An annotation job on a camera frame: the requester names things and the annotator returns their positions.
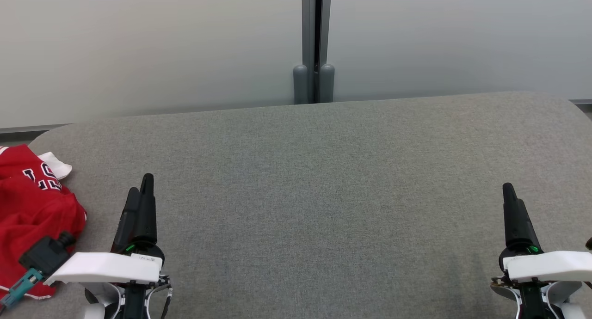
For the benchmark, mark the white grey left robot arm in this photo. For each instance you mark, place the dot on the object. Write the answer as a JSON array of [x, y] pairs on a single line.
[[104, 298]]

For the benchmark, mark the grey cylindrical post bumper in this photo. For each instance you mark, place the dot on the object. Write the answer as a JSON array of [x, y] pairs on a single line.
[[327, 83], [300, 85]]

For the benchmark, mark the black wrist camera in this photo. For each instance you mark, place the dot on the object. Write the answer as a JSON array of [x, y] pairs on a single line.
[[589, 244], [44, 256]]

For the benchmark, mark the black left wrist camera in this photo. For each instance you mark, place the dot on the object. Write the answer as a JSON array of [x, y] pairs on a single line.
[[44, 256]]

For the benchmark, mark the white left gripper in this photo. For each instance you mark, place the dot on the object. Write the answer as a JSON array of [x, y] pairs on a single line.
[[106, 268]]

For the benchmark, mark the grey metal partition post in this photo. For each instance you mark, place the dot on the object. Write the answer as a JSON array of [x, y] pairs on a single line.
[[307, 23]]

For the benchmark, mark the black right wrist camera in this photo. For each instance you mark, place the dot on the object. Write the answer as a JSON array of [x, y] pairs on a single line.
[[589, 244]]

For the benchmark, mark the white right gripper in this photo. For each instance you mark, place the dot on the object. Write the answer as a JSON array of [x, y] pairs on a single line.
[[555, 266]]

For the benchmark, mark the grey floor rail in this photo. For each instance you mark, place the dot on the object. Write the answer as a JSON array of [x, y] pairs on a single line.
[[582, 101], [27, 130]]

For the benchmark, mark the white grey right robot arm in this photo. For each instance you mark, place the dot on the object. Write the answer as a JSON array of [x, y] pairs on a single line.
[[562, 291]]

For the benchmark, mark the red Bulls jersey white sleeves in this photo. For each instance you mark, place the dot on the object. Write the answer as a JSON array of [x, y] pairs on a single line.
[[27, 212]]

